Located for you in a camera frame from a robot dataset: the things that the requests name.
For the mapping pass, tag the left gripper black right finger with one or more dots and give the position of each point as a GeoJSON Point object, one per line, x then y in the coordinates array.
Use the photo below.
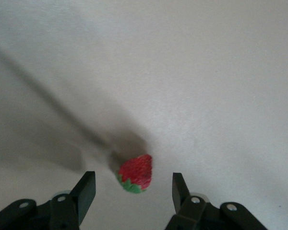
{"type": "Point", "coordinates": [194, 213]}

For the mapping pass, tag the red toy strawberry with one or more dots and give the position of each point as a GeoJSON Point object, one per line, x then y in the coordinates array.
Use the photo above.
{"type": "Point", "coordinates": [136, 172]}

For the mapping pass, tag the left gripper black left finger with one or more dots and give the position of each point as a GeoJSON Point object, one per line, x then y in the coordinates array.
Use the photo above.
{"type": "Point", "coordinates": [62, 210]}

